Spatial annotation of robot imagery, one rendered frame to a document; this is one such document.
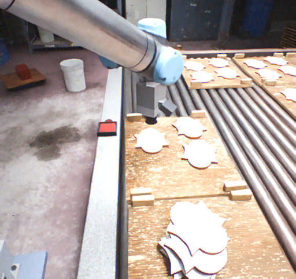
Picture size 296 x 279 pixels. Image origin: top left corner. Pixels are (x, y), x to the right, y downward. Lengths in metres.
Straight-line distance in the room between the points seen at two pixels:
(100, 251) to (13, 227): 1.37
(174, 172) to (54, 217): 1.28
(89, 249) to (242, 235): 0.37
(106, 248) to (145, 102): 0.41
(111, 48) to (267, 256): 0.55
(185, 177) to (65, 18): 0.54
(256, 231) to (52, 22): 0.61
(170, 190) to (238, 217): 0.19
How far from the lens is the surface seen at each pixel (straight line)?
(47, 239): 1.81
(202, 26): 5.61
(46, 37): 5.33
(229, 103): 1.19
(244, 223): 0.68
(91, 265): 0.62
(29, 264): 0.72
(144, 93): 0.71
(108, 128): 0.94
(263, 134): 1.03
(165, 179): 0.72
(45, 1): 0.36
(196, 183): 0.73
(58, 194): 2.01
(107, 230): 0.66
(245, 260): 0.63
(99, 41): 0.40
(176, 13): 5.38
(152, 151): 0.80
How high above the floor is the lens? 1.47
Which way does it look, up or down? 36 degrees down
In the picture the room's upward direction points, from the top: straight up
